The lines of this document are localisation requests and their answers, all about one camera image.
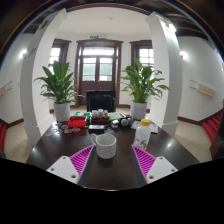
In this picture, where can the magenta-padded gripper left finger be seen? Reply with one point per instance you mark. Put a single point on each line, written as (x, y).
(68, 166)

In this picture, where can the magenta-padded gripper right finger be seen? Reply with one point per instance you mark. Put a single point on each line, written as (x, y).
(156, 166)

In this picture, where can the clear bottle with yellow cap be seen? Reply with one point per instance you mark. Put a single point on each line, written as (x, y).
(142, 135)

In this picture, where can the small round stickers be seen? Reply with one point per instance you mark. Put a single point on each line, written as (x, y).
(65, 128)

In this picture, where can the white speckled mug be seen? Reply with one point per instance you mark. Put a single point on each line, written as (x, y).
(106, 146)

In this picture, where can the red plastic box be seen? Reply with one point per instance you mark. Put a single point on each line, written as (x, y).
(77, 121)

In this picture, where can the flat black device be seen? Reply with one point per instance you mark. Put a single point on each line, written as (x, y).
(96, 127)

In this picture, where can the grey round microphones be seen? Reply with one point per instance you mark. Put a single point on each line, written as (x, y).
(126, 122)

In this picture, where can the leafy plant in white pot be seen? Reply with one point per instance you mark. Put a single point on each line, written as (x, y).
(138, 110)
(61, 111)

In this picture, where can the tray with small cups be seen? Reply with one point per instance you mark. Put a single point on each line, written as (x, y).
(100, 116)

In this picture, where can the green book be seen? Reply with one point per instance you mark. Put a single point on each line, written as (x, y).
(114, 116)

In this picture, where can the red carpeted stairs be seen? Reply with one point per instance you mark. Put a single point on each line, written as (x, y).
(2, 135)
(212, 126)

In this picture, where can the black chair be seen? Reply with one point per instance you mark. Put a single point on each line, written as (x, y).
(101, 100)

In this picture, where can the dark wooden double door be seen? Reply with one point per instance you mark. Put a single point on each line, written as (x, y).
(98, 66)

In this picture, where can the dark-framed window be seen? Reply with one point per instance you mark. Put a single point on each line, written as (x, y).
(55, 55)
(145, 55)

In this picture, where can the green exit sign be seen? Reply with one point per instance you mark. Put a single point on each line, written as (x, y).
(94, 36)

